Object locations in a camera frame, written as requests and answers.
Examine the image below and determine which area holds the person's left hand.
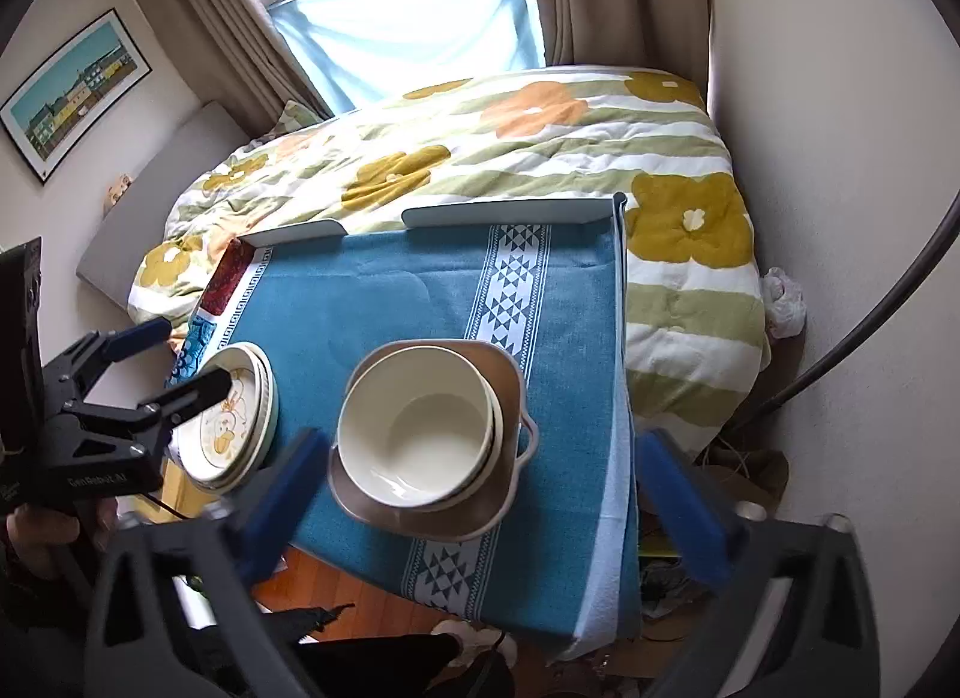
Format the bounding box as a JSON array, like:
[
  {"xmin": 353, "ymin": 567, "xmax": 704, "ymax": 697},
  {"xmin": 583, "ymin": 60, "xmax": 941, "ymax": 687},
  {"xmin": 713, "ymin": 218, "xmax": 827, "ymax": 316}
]
[{"xmin": 0, "ymin": 498, "xmax": 122, "ymax": 580}]

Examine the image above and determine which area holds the grey padded headboard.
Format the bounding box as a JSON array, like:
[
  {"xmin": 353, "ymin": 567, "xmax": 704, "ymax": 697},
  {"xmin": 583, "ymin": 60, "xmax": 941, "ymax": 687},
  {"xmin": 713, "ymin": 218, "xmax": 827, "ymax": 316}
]
[{"xmin": 75, "ymin": 99, "xmax": 253, "ymax": 313}]

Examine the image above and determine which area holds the black cable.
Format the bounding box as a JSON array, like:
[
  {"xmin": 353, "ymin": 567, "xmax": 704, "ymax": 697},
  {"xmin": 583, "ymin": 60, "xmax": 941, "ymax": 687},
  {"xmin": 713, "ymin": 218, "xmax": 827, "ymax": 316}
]
[{"xmin": 141, "ymin": 490, "xmax": 197, "ymax": 523}]

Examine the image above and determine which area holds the cream bowl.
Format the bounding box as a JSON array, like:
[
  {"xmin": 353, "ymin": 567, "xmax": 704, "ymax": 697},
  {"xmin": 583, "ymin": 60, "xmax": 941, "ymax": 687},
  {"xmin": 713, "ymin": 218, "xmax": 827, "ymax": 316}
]
[{"xmin": 335, "ymin": 348, "xmax": 495, "ymax": 505}]

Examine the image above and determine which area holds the white tray table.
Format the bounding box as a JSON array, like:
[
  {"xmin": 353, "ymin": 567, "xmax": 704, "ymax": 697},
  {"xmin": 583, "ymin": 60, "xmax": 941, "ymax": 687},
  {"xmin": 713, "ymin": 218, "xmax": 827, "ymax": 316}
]
[{"xmin": 235, "ymin": 192, "xmax": 629, "ymax": 250}]

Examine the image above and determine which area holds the framed houses picture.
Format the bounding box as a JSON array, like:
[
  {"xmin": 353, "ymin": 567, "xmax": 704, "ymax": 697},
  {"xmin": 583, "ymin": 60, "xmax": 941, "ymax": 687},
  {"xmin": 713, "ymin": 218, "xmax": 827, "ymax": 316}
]
[{"xmin": 0, "ymin": 8, "xmax": 154, "ymax": 184}]

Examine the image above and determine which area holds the person's left forearm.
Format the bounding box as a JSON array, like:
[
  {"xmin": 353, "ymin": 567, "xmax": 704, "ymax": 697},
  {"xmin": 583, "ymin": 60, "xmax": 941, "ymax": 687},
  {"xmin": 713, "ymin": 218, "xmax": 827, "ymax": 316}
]
[{"xmin": 0, "ymin": 514, "xmax": 35, "ymax": 624}]

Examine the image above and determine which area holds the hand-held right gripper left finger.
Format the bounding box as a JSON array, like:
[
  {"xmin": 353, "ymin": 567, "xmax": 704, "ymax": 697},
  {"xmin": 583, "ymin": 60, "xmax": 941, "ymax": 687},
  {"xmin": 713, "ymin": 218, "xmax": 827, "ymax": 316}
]
[{"xmin": 82, "ymin": 427, "xmax": 332, "ymax": 698}]

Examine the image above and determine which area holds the cardboard piece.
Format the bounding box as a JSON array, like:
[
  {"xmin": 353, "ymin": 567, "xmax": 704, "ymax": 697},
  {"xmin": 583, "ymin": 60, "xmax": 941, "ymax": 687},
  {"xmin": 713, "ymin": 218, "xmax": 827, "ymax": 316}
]
[{"xmin": 703, "ymin": 441, "xmax": 790, "ymax": 520}]

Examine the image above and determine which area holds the white slipper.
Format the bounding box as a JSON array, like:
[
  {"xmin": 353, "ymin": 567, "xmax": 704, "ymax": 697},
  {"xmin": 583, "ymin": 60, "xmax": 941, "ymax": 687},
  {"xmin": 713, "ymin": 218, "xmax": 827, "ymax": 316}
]
[{"xmin": 430, "ymin": 618, "xmax": 520, "ymax": 670}]

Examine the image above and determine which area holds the red blue patterned cloth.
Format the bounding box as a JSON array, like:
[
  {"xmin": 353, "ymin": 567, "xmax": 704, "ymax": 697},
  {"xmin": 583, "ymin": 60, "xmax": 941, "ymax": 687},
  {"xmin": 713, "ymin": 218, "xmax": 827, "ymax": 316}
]
[{"xmin": 168, "ymin": 239, "xmax": 257, "ymax": 385}]

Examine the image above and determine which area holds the blue patterned tablecloth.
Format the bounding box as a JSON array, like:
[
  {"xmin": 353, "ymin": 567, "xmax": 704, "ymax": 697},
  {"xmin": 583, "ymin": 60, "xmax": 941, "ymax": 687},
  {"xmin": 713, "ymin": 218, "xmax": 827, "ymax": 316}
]
[{"xmin": 168, "ymin": 221, "xmax": 640, "ymax": 640}]

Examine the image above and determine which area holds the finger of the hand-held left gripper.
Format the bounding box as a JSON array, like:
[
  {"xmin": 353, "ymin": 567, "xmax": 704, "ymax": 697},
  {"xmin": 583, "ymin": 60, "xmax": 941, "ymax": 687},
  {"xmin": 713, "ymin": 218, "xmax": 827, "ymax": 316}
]
[
  {"xmin": 63, "ymin": 367, "xmax": 234, "ymax": 448},
  {"xmin": 43, "ymin": 317, "xmax": 173, "ymax": 400}
]

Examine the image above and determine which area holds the duck print plate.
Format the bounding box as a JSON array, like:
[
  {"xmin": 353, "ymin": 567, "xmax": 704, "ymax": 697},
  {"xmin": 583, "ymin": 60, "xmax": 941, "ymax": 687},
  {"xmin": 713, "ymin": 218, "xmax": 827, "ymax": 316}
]
[{"xmin": 175, "ymin": 345, "xmax": 272, "ymax": 479}]

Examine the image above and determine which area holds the floral blanket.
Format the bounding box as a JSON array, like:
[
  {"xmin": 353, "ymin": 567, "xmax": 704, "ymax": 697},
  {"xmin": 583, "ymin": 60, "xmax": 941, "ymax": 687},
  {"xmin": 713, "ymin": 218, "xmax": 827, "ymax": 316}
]
[{"xmin": 127, "ymin": 65, "xmax": 774, "ymax": 445}]

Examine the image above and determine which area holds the white bowl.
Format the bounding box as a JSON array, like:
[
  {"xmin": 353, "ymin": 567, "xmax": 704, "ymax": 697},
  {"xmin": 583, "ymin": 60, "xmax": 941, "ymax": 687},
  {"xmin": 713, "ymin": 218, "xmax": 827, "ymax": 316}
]
[{"xmin": 390, "ymin": 359, "xmax": 506, "ymax": 516}]

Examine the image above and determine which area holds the large white plate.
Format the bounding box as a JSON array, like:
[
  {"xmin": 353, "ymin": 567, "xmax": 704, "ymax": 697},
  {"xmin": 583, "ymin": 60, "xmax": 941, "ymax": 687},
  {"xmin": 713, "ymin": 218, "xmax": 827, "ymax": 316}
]
[{"xmin": 172, "ymin": 341, "xmax": 281, "ymax": 494}]

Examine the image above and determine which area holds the white plastic bag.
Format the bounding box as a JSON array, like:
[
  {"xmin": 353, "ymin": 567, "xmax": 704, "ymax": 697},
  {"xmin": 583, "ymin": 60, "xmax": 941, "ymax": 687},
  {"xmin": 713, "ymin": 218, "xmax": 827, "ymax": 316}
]
[{"xmin": 760, "ymin": 266, "xmax": 809, "ymax": 340}]

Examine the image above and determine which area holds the light blue window sheet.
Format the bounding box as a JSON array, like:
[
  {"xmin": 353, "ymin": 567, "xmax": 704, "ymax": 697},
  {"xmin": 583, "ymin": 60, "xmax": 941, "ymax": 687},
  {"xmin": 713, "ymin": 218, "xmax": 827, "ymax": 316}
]
[{"xmin": 268, "ymin": 0, "xmax": 546, "ymax": 115}]

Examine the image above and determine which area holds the black curved pole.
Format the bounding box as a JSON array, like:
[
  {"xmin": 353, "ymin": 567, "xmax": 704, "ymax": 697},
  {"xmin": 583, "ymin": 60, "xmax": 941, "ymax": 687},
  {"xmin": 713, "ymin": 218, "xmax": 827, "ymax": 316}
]
[{"xmin": 718, "ymin": 186, "xmax": 960, "ymax": 438}]

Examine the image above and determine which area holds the person's dark pants leg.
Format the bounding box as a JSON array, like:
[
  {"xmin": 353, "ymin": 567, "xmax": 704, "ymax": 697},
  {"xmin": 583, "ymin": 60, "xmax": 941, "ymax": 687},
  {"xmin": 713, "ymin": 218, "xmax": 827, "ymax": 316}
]
[{"xmin": 289, "ymin": 629, "xmax": 520, "ymax": 698}]

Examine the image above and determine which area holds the green striped pillow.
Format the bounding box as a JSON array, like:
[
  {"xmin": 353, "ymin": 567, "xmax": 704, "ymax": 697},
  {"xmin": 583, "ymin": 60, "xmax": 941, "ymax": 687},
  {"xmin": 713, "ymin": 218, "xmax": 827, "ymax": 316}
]
[{"xmin": 273, "ymin": 99, "xmax": 332, "ymax": 138}]

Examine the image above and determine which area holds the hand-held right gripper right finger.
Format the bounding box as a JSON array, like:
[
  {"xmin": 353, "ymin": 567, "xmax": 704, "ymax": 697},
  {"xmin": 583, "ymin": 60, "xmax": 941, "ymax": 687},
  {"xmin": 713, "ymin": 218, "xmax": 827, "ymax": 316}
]
[{"xmin": 635, "ymin": 428, "xmax": 883, "ymax": 698}]

